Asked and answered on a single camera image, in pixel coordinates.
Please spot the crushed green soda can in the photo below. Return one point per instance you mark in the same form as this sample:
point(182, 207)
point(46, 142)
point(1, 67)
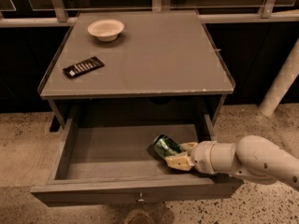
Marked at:
point(165, 146)

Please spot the white paper bowl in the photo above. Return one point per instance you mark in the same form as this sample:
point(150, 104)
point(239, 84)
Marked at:
point(106, 30)

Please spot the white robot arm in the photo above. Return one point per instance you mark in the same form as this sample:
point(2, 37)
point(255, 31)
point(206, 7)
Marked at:
point(252, 158)

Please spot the metal drawer knob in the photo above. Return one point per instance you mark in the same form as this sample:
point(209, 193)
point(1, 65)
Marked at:
point(141, 198)

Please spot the black snack bar packet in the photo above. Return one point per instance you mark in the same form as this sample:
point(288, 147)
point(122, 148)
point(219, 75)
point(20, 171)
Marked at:
point(81, 68)

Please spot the white slanted post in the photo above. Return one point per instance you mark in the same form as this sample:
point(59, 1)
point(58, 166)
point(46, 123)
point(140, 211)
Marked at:
point(281, 84)

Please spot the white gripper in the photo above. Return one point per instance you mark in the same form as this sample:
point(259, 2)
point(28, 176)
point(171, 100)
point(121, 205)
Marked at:
point(202, 157)

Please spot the metal railing frame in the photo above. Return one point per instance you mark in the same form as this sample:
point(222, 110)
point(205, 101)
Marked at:
point(27, 13)

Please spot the open grey top drawer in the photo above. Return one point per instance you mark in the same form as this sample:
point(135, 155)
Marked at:
point(107, 161)

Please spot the grey cabinet with top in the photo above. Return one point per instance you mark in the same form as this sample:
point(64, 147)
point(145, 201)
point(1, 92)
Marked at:
point(157, 54)

